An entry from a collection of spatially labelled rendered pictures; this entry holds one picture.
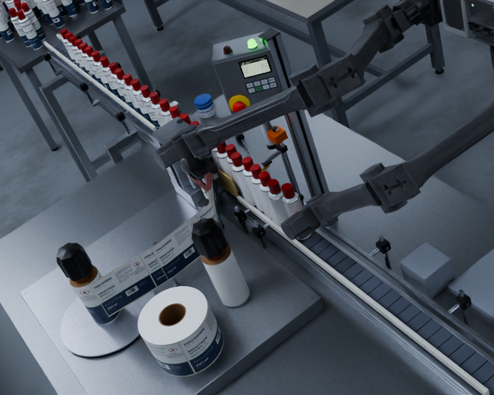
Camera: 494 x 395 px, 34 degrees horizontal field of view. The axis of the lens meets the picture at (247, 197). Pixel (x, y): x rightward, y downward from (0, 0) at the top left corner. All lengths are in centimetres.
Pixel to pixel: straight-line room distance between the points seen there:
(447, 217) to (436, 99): 191
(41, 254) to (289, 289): 101
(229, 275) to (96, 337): 47
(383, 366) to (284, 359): 28
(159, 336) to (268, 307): 34
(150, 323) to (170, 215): 61
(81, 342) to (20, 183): 258
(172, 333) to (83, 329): 42
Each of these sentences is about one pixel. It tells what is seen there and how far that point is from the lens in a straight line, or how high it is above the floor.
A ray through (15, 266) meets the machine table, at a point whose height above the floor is 83.
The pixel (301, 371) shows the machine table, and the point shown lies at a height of 83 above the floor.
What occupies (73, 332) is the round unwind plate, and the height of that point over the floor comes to 89.
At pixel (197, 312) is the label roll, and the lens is 220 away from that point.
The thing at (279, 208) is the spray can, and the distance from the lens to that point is 242.
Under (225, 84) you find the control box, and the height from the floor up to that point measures 140.
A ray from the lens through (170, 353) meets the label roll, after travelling 219.
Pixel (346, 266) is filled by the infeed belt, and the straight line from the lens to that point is 236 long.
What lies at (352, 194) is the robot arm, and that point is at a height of 130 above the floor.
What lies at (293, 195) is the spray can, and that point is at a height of 105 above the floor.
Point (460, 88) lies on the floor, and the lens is 440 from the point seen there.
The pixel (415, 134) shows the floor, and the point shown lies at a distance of 416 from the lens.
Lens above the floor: 258
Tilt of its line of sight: 39 degrees down
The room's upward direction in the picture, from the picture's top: 22 degrees counter-clockwise
